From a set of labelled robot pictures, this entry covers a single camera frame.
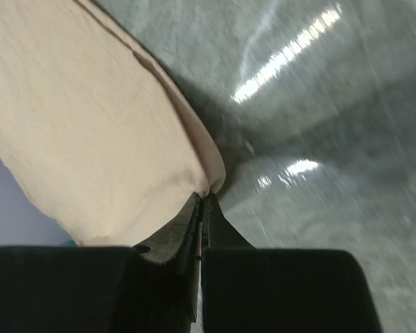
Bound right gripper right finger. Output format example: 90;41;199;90
202;193;254;250

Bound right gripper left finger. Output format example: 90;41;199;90
133;194;203;323

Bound beige t-shirt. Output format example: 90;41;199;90
0;1;225;246

